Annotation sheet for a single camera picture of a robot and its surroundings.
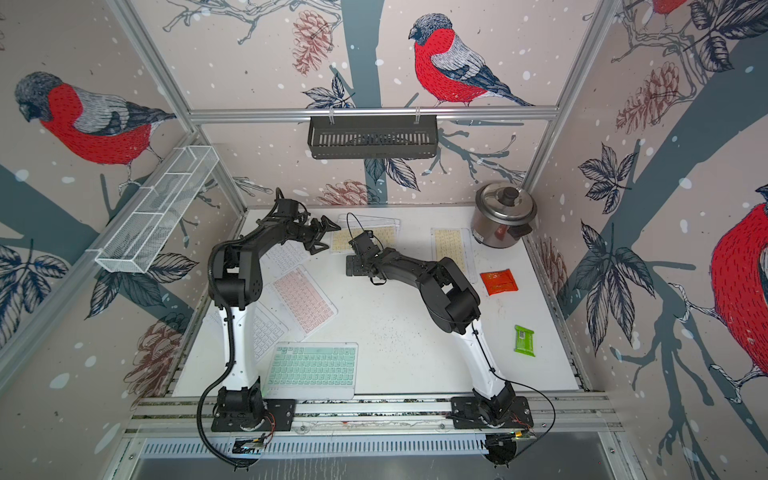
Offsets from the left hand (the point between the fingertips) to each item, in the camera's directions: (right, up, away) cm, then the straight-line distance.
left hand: (338, 230), depth 103 cm
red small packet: (+55, -18, -5) cm, 58 cm away
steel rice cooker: (+55, +5, -9) cm, 56 cm away
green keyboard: (-3, -39, -23) cm, 46 cm away
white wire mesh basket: (-44, -3, -32) cm, 55 cm away
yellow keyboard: (+16, 0, +7) cm, 17 cm away
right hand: (+8, -12, -1) cm, 14 cm away
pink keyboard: (-10, -23, -9) cm, 27 cm away
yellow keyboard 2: (+42, -5, +6) cm, 43 cm away
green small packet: (+57, -32, -20) cm, 68 cm away
